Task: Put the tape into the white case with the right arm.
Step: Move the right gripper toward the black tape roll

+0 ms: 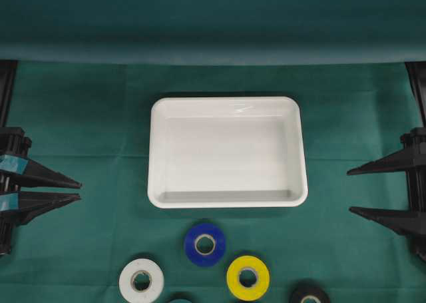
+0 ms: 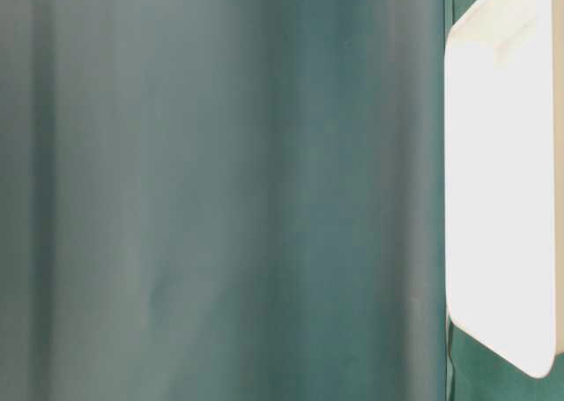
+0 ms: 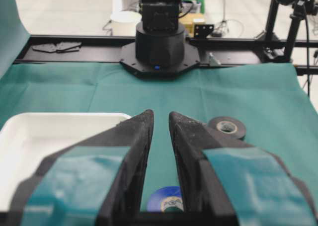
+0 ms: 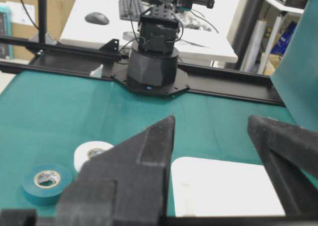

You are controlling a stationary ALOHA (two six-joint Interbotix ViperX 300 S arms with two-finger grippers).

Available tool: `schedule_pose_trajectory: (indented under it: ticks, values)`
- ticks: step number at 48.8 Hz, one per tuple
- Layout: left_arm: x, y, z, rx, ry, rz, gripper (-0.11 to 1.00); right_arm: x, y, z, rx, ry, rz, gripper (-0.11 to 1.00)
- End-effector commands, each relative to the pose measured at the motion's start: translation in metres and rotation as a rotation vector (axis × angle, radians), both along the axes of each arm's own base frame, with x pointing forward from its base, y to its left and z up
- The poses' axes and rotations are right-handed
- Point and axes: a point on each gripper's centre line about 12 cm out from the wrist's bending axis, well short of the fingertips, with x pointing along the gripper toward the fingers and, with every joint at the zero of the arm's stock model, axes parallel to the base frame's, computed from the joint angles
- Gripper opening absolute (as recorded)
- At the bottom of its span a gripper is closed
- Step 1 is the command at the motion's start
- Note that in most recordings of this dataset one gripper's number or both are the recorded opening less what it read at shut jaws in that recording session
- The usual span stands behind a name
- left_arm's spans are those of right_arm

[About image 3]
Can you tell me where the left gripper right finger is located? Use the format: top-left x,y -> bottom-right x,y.
169,112 -> 318,226

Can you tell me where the blue tape roll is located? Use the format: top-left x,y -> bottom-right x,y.
146,186 -> 184,213

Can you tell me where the black camera stand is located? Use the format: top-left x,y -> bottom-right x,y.
255,0 -> 318,63

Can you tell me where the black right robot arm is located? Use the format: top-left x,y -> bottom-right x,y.
120,0 -> 200,77

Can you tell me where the black tape roll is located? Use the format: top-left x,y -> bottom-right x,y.
207,116 -> 246,139

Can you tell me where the black aluminium frame rail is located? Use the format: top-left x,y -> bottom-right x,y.
14,35 -> 318,77

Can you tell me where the white plastic tray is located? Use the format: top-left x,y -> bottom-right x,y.
0,113 -> 130,212

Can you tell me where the green table cloth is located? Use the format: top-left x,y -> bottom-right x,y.
0,0 -> 318,211

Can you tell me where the white bucket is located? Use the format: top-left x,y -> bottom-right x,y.
110,11 -> 142,36

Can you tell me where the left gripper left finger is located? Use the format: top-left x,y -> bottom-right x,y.
0,110 -> 154,226

